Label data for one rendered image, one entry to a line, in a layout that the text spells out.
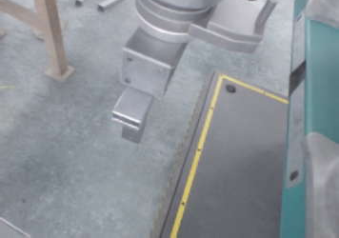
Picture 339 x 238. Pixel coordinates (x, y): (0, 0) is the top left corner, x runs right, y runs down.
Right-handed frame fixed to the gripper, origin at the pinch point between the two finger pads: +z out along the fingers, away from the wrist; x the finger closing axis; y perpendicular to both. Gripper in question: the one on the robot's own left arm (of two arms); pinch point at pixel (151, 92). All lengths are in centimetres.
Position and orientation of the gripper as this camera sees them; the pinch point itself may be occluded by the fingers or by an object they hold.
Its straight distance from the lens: 37.5
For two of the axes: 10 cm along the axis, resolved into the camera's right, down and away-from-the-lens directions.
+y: -9.3, -3.8, 0.0
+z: -2.3, 5.6, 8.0
